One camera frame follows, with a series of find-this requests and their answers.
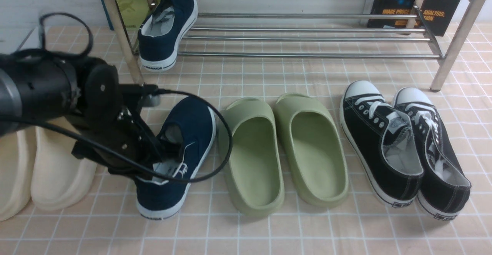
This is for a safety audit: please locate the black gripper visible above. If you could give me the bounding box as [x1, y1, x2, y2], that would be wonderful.
[66, 57, 164, 169]

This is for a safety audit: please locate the navy canvas shoe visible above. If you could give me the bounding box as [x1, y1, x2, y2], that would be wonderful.
[134, 96, 216, 220]
[137, 0, 198, 72]

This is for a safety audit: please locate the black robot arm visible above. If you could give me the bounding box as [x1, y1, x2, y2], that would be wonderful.
[0, 51, 165, 179]

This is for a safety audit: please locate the metal shoe rack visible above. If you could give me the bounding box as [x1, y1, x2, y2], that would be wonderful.
[103, 0, 486, 93]

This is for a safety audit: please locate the cream slipper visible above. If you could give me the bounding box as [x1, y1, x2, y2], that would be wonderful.
[0, 127, 37, 221]
[30, 127, 97, 211]

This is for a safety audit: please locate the cream slipper far left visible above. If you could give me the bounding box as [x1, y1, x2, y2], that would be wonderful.
[0, 127, 37, 221]

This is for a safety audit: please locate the blue yellow-green box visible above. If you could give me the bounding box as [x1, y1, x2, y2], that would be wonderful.
[101, 0, 160, 30]

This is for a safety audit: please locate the green slipper left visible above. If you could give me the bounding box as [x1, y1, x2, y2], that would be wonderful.
[223, 98, 285, 218]

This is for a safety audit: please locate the green slipper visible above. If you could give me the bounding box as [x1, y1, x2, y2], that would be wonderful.
[223, 98, 285, 218]
[273, 93, 349, 208]

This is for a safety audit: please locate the green slipper right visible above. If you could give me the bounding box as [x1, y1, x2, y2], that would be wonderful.
[273, 93, 349, 208]

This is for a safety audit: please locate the black canvas sneaker left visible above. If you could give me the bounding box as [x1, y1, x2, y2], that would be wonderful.
[339, 80, 424, 208]

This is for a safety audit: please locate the black canvas sneaker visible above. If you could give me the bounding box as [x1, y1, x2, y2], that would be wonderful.
[393, 87, 472, 221]
[339, 80, 424, 208]

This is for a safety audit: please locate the black canvas sneaker right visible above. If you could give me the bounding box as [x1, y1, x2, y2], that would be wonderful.
[393, 87, 472, 221]

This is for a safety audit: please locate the black image analysis book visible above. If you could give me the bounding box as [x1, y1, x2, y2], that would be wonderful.
[363, 0, 460, 36]

